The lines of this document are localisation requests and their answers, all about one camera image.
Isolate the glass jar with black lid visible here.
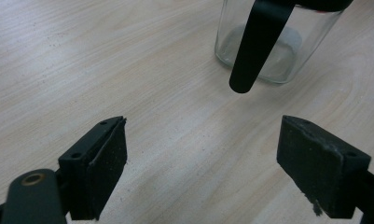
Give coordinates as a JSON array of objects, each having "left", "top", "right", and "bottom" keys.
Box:
[{"left": 214, "top": 0, "right": 355, "bottom": 94}]

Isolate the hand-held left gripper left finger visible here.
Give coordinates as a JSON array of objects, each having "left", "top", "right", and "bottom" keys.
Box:
[{"left": 58, "top": 115, "right": 129, "bottom": 221}]

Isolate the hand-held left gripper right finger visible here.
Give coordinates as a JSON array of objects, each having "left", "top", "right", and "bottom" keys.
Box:
[{"left": 275, "top": 114, "right": 372, "bottom": 219}]

